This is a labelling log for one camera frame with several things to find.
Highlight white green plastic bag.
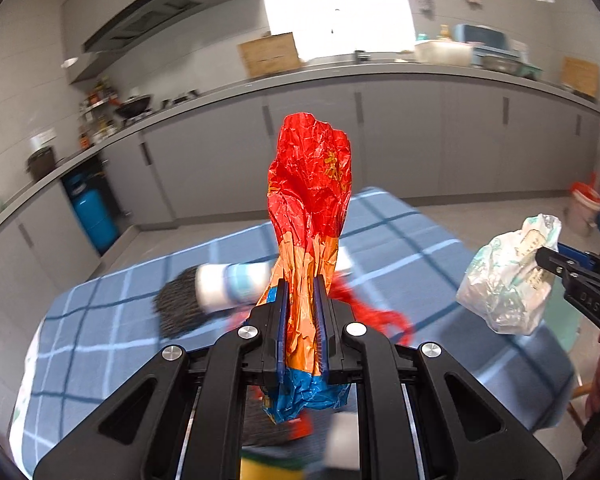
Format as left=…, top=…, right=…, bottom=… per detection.
left=456, top=214, right=562, bottom=336

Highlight red plastic bag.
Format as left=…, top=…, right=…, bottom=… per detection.
left=329, top=275, right=414, bottom=346

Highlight white blue paper cup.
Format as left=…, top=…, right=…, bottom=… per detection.
left=195, top=261, right=273, bottom=313

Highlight red orange snack wrapper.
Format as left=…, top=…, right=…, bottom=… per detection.
left=260, top=113, right=352, bottom=424

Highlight red lined trash bucket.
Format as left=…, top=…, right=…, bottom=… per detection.
left=566, top=182, right=600, bottom=237

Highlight grey kitchen cabinets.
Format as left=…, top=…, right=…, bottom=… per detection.
left=0, top=62, right=600, bottom=306

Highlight blue checked tablecloth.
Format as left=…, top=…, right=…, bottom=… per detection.
left=8, top=186, right=577, bottom=478

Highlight wooden cutting board right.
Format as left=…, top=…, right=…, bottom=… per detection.
left=560, top=56, right=600, bottom=98

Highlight wooden cutting board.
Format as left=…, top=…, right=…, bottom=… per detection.
left=560, top=56, right=600, bottom=98
left=238, top=32, right=302, bottom=79

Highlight teal dish rack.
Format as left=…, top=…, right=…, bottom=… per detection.
left=453, top=24, right=542, bottom=81

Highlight blue gas cylinder under counter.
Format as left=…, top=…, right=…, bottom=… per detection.
left=67, top=174, right=119, bottom=255

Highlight white plastic container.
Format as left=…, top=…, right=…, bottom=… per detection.
left=414, top=39, right=472, bottom=67

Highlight dark pot on counter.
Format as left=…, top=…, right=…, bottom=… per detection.
left=27, top=145, right=56, bottom=182

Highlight black wok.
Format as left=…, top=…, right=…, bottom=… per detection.
left=114, top=94, right=152, bottom=120

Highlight wooden cutting board left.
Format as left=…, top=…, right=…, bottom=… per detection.
left=238, top=32, right=302, bottom=79

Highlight range hood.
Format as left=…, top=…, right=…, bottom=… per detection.
left=66, top=0, right=232, bottom=84

